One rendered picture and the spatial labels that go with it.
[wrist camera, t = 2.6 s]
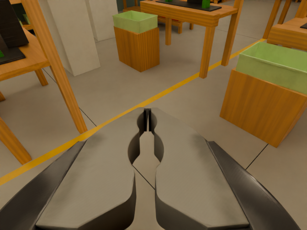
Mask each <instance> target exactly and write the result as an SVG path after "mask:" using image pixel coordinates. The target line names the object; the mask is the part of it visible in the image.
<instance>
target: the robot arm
mask: <svg viewBox="0 0 307 230"><path fill-rule="evenodd" d="M147 123H148V126H149V131H151V132H152V134H153V135H154V155H155V156H156V157H157V158H158V160H159V162H160V164H159V165H158V167H157V168H156V171H155V209H156V220H157V222H158V224H159V225H160V226H161V227H162V228H163V229H165V230H301V229H300V228H299V226H298V225H297V223H296V222H295V221H294V219H293V218H292V217H291V216H290V215H289V213H288V212H287V211H286V210H285V208H284V207H283V206H282V205H281V204H280V202H279V201H278V200H277V199H276V198H275V197H274V196H273V195H272V194H271V193H270V192H269V191H268V190H267V189H266V188H265V187H264V186H263V185H262V184H261V183H260V182H259V181H258V180H257V179H255V178H254V177H253V176H252V175H251V174H250V173H249V172H248V171H247V170H245V169H244V168H243V167H242V166H241V165H240V164H239V163H238V162H237V161H235V160H234V159H233V158H232V157H231V156H230V155H229V154H228V153H226V152H225V151H224V150H223V149H222V148H221V147H220V146H219V145H218V144H217V143H216V142H215V141H207V140H206V139H205V138H204V137H203V136H202V135H201V134H199V133H198V132H197V131H196V130H194V129H193V128H192V127H190V126H189V125H187V124H186V123H184V122H182V121H181V120H179V119H177V118H175V117H174V116H172V115H170V114H168V113H166V112H165V111H163V110H161V109H159V108H157V107H152V108H144V107H138V108H136V109H134V110H132V111H130V112H128V113H126V114H124V115H123V116H121V117H119V118H117V119H115V120H113V121H111V122H110V123H108V124H106V125H105V126H103V127H102V128H100V129H99V130H98V131H97V132H95V133H94V134H93V135H92V136H90V137H89V138H88V139H87V140H86V141H78V142H76V143H75V144H74V145H73V146H72V147H70V148H69V149H68V150H67V151H66V152H65V153H63V154H62V155H61V156H60V157H59V158H57V159H56V160H55V161H54V162H53V163H51V164H50V165H49V166H48V167H47V168H45V169H44V170H43V171H42V172H41V173H39V174H38V175H37V176H36V177H35V178H34V179H32V180H31V181H30V182H29V183H28V184H26V185H25V186H24V187H23V188H22V189H21V190H20V191H19V192H17V193H16V194H15V195H14V196H13V197H12V198H11V199H10V200H9V201H8V202H7V203H6V204H5V205H4V206H3V207H2V208H1V210H0V230H125V229H126V228H128V227H129V226H130V225H131V224H132V222H133V220H134V214H135V206H136V198H137V196H136V181H135V170H134V167H133V166H132V164H133V163H134V161H135V160H136V158H137V157H138V156H139V155H140V139H139V138H140V136H141V135H142V134H143V133H144V132H145V131H147Z"/></svg>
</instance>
